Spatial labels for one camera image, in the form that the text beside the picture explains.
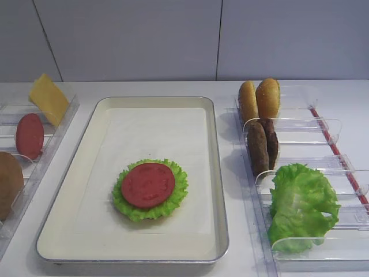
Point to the white tray liner paper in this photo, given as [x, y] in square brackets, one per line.
[132, 134]

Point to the red rack rail strip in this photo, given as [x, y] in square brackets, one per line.
[329, 139]

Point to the brown meat patty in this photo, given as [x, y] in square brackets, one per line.
[257, 146]
[271, 139]

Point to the yellow cheese slice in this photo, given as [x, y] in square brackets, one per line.
[49, 99]

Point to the clear acrylic rack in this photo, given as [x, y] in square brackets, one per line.
[300, 140]
[13, 108]

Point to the green lettuce leaf in rack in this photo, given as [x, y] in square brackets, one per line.
[304, 208]

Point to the light bun half left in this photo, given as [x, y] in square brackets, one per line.
[247, 101]

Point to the clear acrylic right rack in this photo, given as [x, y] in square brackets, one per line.
[300, 140]

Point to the cream metal tray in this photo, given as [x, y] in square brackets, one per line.
[58, 240]

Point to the green lettuce on tray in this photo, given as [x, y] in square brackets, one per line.
[164, 209]

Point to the brown bun bottom in rack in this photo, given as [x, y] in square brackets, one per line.
[11, 182]

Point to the clear acrylic left rack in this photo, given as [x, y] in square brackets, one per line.
[13, 108]

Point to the red tomato slice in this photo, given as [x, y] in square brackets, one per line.
[148, 185]
[30, 136]

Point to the brown meat patty front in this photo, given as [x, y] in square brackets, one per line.
[257, 146]

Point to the sesame bun top right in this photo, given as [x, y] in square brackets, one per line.
[268, 98]

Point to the brown meat patty rear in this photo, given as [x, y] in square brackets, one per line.
[271, 139]

